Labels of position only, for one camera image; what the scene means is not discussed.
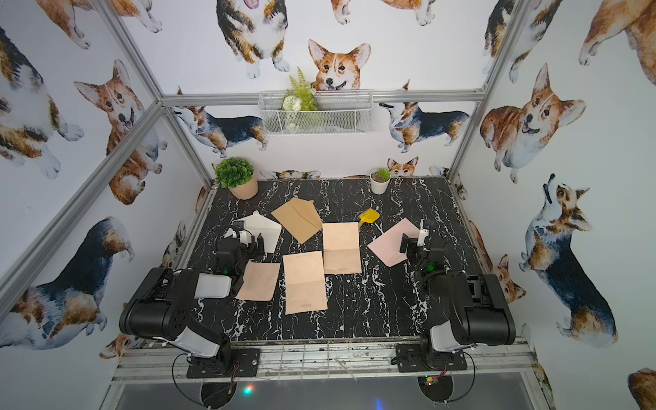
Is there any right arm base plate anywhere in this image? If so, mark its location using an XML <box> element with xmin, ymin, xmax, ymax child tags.
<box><xmin>391</xmin><ymin>343</ymin><xmax>468</xmax><ymax>373</ymax></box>

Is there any green plant pink pot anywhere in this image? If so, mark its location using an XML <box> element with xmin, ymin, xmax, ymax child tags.
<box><xmin>215</xmin><ymin>157</ymin><xmax>258</xmax><ymax>200</ymax></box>

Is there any brown kraft envelope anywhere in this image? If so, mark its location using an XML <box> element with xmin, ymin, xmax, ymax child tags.
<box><xmin>272</xmin><ymin>197</ymin><xmax>323</xmax><ymax>244</ymax></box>

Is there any cream letter paper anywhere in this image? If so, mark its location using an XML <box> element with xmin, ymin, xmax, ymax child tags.
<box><xmin>283</xmin><ymin>251</ymin><xmax>327</xmax><ymax>314</ymax></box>
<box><xmin>322</xmin><ymin>222</ymin><xmax>362</xmax><ymax>274</ymax></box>

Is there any pink envelope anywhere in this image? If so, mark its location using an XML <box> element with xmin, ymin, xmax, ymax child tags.
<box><xmin>367</xmin><ymin>219</ymin><xmax>420</xmax><ymax>268</ymax></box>

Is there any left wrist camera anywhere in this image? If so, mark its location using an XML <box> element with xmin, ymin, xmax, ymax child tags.
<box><xmin>231</xmin><ymin>220</ymin><xmax>254</xmax><ymax>245</ymax></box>

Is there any yellow toy shovel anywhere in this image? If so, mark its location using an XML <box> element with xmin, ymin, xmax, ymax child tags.
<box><xmin>359</xmin><ymin>208</ymin><xmax>380</xmax><ymax>227</ymax></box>

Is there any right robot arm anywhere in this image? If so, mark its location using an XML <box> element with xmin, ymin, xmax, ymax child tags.
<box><xmin>397</xmin><ymin>232</ymin><xmax>516</xmax><ymax>372</ymax></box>

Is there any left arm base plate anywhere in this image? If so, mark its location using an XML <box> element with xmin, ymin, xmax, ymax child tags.
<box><xmin>186</xmin><ymin>348</ymin><xmax>261</xmax><ymax>379</ymax></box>

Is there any fern and white flower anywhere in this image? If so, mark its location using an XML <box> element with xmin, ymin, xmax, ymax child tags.
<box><xmin>282</xmin><ymin>68</ymin><xmax>320</xmax><ymax>133</ymax></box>

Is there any small plant white pot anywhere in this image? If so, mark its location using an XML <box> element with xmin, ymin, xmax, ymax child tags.
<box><xmin>369</xmin><ymin>167</ymin><xmax>391</xmax><ymax>195</ymax></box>

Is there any white envelope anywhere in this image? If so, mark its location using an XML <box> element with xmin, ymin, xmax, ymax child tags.
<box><xmin>223</xmin><ymin>211</ymin><xmax>282</xmax><ymax>254</ymax></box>

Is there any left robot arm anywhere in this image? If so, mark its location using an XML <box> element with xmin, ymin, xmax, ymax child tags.
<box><xmin>119</xmin><ymin>235</ymin><xmax>265</xmax><ymax>379</ymax></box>

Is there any white wire wall basket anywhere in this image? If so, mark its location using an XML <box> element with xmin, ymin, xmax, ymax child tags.
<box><xmin>258</xmin><ymin>91</ymin><xmax>373</xmax><ymax>136</ymax></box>

